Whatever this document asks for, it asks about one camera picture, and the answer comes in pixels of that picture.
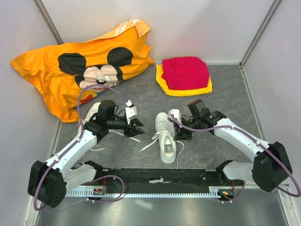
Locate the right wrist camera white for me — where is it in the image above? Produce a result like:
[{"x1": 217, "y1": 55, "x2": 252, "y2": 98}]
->
[{"x1": 167, "y1": 109, "x2": 181, "y2": 122}]

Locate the orange Mickey Mouse bag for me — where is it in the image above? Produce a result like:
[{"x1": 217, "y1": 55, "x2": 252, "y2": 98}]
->
[{"x1": 10, "y1": 19, "x2": 153, "y2": 122}]

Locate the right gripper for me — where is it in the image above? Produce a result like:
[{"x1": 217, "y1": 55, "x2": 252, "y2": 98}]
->
[{"x1": 174, "y1": 116, "x2": 201, "y2": 141}]

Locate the slotted cable duct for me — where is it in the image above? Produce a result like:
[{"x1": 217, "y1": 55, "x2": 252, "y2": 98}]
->
[{"x1": 66, "y1": 186, "x2": 234, "y2": 199}]

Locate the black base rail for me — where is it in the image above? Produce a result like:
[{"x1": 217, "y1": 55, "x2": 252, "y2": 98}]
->
[{"x1": 70, "y1": 167, "x2": 245, "y2": 195}]

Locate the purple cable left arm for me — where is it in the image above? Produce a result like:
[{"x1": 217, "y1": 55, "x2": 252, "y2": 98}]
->
[{"x1": 32, "y1": 84, "x2": 132, "y2": 212}]

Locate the white tape piece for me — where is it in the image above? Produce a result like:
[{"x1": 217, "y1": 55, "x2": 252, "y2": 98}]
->
[{"x1": 149, "y1": 178, "x2": 171, "y2": 184}]

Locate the yellow folded cloth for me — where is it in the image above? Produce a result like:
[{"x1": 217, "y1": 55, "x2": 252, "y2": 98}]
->
[{"x1": 156, "y1": 65, "x2": 213, "y2": 97}]

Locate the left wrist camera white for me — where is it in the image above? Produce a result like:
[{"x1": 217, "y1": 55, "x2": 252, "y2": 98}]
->
[{"x1": 125, "y1": 106, "x2": 137, "y2": 121}]

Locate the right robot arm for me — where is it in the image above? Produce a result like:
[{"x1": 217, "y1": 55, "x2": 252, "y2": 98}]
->
[{"x1": 168, "y1": 99, "x2": 293, "y2": 192}]

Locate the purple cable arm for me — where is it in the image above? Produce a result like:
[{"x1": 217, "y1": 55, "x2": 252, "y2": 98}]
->
[
  {"x1": 32, "y1": 84, "x2": 132, "y2": 212},
  {"x1": 170, "y1": 114, "x2": 301, "y2": 203}
]

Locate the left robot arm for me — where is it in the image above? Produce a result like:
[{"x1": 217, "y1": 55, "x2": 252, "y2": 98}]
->
[{"x1": 27, "y1": 100, "x2": 144, "y2": 208}]

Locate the red folded cloth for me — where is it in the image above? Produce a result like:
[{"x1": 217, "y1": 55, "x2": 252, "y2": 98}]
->
[{"x1": 162, "y1": 56, "x2": 210, "y2": 90}]

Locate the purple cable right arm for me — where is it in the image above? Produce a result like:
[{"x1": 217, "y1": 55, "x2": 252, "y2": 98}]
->
[{"x1": 170, "y1": 114, "x2": 301, "y2": 203}]

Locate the white sneaker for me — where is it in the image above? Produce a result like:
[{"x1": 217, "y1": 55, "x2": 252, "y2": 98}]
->
[
  {"x1": 78, "y1": 102, "x2": 143, "y2": 152},
  {"x1": 139, "y1": 112, "x2": 185, "y2": 169}
]

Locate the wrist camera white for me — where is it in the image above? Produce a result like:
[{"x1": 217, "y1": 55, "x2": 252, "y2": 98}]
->
[
  {"x1": 167, "y1": 109, "x2": 181, "y2": 122},
  {"x1": 125, "y1": 106, "x2": 137, "y2": 121}
]

